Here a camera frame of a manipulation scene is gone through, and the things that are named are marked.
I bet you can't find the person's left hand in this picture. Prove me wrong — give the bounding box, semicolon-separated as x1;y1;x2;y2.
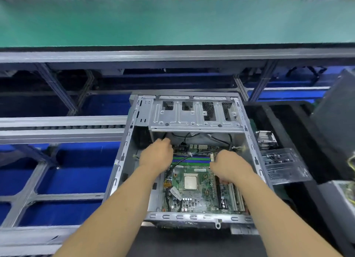
138;137;174;173

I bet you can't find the silver square CPU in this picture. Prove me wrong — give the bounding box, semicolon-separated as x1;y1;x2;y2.
183;174;199;190

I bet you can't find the green motherboard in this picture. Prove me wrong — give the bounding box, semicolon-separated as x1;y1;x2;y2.
160;146;249;214

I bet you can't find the grey flat metal rail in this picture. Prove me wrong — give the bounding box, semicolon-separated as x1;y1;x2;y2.
0;116;129;145

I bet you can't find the black CPU cooler fan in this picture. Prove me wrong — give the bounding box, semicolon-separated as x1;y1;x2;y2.
256;130;278;151

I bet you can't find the grey power supply unit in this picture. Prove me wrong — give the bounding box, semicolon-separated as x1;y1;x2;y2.
318;180;355;245

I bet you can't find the clear plastic screw tray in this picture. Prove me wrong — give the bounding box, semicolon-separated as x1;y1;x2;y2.
260;147;314;187

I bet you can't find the person's right forearm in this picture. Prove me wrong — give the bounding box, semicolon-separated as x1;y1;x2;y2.
230;173;344;257

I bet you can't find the person's right hand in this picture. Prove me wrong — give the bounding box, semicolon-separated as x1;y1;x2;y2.
209;149;254;185

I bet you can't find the green conveyor belt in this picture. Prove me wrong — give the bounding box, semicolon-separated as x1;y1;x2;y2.
0;0;355;51

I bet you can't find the grey roller conveyor rail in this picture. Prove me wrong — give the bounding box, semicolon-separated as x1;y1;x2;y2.
0;225;82;257

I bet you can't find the grey metal computer case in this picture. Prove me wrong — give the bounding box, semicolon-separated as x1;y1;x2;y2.
104;93;274;231

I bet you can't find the person's left forearm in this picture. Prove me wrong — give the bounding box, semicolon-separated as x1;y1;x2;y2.
53;164;164;257

